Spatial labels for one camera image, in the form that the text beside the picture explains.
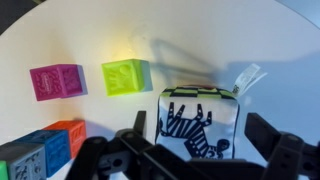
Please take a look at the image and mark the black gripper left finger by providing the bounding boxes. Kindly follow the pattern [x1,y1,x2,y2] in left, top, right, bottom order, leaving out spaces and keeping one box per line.
[64,110,201,180]

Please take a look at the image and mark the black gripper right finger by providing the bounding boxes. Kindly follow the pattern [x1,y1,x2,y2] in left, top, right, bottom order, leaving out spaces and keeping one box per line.
[244,112,320,180]

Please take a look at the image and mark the zebra print fabric cube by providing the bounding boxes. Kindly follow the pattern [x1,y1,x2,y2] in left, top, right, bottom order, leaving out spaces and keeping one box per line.
[154,63,268,160]

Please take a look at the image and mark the orange foam cube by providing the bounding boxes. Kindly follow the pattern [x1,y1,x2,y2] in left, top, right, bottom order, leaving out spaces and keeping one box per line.
[43,119,88,159]

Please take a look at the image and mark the blue foam cube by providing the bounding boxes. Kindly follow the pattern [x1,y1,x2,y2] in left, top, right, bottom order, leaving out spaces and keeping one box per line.
[14,129,72,178]

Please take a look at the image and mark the lime foam cube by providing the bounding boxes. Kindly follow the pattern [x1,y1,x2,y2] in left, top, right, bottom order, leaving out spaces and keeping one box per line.
[101,58,154,97]

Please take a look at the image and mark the grey foam cube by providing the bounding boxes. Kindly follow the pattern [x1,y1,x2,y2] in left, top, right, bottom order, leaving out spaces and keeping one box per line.
[0,141,48,180]

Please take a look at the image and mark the magenta foam cube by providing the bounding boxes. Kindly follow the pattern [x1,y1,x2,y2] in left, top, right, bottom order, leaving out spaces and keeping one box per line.
[29,63,88,102]

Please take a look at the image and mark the green foam cube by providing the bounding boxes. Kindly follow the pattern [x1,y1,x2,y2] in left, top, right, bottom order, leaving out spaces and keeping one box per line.
[0,160,9,180]

